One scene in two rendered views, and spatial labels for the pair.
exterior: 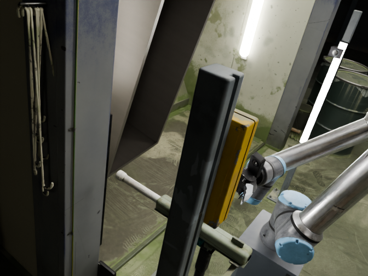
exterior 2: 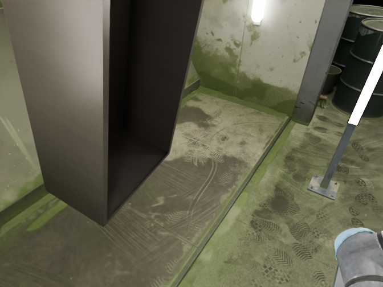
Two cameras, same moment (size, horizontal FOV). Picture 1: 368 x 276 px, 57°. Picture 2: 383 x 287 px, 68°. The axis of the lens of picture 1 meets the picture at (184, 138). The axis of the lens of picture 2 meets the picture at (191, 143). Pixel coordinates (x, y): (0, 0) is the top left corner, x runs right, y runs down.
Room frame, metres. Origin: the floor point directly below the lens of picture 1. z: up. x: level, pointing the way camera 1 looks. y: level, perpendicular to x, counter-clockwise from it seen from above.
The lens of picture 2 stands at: (0.91, 0.02, 1.57)
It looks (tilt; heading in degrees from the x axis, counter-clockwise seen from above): 38 degrees down; 2
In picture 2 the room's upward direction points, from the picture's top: 2 degrees clockwise
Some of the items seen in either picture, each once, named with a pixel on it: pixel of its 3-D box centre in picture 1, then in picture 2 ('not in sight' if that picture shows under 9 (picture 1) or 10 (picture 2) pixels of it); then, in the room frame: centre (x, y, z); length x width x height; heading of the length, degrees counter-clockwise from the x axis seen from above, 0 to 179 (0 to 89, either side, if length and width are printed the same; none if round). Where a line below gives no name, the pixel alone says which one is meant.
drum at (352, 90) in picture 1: (341, 113); (374, 69); (3.79, -1.77, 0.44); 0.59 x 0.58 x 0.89; 165
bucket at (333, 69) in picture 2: (302, 116); (324, 80); (4.17, -1.47, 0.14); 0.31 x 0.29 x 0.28; 150
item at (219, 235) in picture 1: (172, 230); not in sight; (0.76, -0.02, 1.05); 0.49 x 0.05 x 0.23; 60
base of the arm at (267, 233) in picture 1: (281, 231); not in sight; (1.26, -0.56, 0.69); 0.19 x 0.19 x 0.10
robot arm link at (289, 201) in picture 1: (291, 212); not in sight; (1.25, -0.56, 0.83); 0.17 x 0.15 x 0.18; 173
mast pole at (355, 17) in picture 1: (313, 119); (367, 91); (2.48, -0.97, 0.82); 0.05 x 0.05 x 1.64; 60
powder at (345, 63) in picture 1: (345, 64); (371, 11); (4.44, -1.85, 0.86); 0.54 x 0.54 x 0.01
